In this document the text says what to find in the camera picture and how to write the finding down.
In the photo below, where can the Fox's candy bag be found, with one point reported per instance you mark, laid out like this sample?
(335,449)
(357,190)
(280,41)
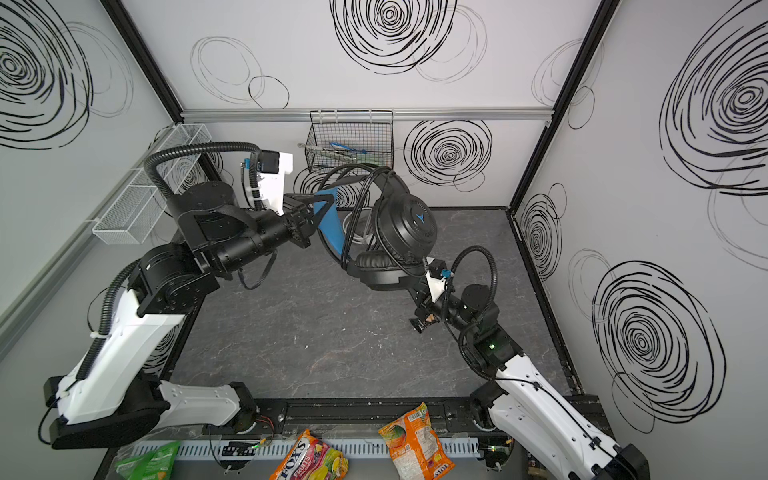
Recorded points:
(311,459)

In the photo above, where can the black wire wall basket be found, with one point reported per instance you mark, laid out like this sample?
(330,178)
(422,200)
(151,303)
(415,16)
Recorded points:
(375,136)

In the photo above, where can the aluminium wall rail back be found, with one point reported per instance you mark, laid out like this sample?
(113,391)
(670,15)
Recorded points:
(292,115)

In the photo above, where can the aluminium wall rail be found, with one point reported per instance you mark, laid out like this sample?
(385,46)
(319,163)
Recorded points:
(50,199)
(292,115)

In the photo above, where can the aluminium wall rail left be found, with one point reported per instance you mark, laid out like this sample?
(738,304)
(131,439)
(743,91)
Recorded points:
(50,199)

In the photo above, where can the green snack bag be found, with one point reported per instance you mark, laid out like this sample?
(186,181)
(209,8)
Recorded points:
(155,465)

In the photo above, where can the orange snack bag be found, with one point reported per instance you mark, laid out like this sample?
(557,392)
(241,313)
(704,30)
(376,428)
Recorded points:
(414,447)

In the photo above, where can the black corner frame post right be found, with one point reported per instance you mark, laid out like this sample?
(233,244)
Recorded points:
(583,59)

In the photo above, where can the black corner frame post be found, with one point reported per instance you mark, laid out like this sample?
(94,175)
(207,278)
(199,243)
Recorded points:
(583,59)
(140,52)

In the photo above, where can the small dark snack packet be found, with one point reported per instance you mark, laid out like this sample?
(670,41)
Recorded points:
(420,324)

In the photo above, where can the clear plastic wall shelf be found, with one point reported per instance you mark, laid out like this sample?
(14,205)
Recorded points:
(133,214)

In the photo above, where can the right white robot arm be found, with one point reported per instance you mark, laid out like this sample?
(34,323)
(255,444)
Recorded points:
(515,398)

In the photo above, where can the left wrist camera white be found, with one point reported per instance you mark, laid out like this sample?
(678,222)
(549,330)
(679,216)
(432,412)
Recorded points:
(264,187)

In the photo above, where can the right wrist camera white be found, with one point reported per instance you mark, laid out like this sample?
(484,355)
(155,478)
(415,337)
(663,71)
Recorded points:
(437,274)

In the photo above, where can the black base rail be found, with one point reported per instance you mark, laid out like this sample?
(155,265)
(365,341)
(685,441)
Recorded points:
(450,416)

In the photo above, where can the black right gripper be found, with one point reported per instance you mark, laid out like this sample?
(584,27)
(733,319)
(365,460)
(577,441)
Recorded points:
(424,309)

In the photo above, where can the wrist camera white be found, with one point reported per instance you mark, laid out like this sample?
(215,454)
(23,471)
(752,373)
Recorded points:
(264,187)
(437,274)

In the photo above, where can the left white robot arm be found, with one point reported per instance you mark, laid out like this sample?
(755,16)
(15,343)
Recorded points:
(108,400)

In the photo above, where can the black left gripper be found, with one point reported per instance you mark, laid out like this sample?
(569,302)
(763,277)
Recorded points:
(303,223)

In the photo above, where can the black blue gaming headset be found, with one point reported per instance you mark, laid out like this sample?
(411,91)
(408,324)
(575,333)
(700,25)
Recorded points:
(404,228)

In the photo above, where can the green items in basket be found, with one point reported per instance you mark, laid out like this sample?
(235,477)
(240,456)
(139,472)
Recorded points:
(337,154)

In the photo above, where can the black corner frame post left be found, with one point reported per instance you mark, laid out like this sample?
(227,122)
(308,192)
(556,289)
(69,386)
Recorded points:
(140,52)

